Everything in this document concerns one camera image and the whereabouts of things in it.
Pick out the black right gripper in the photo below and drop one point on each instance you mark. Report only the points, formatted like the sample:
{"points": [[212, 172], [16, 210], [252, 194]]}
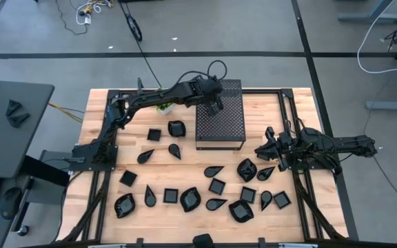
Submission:
{"points": [[288, 148]]}

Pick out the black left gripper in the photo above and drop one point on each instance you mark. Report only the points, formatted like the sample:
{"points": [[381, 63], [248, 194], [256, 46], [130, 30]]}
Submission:
{"points": [[210, 90]]}

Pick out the black leaf-shaped mini plate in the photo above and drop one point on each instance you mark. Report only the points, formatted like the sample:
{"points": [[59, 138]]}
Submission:
{"points": [[241, 211], [176, 128], [124, 205], [246, 169], [190, 199]]}

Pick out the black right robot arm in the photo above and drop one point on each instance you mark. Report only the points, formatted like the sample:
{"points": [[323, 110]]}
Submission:
{"points": [[350, 143]]}

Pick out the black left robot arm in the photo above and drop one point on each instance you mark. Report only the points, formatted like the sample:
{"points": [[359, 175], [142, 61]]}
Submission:
{"points": [[181, 91]]}

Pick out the black perforated metal shelf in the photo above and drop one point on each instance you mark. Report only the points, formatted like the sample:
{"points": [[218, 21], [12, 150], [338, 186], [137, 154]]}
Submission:
{"points": [[226, 127]]}

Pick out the green plant in white pot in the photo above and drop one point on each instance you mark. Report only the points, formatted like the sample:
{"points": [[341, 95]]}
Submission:
{"points": [[165, 108]]}

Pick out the black oval loop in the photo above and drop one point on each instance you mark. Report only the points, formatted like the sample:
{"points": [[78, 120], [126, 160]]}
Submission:
{"points": [[138, 35]]}

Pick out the grey desk foot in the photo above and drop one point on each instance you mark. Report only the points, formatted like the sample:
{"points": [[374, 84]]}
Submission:
{"points": [[371, 17], [391, 104]]}

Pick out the black desk leg bar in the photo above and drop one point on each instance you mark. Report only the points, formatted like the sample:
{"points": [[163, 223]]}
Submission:
{"points": [[43, 170]]}

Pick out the black angular object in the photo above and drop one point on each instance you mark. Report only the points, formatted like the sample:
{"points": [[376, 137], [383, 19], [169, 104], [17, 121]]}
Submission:
{"points": [[17, 120], [12, 107]]}

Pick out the dark grey desk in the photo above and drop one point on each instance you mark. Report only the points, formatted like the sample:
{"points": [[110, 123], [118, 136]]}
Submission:
{"points": [[12, 148]]}

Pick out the black computer mouse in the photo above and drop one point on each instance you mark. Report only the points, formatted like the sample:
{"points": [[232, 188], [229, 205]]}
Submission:
{"points": [[10, 203]]}

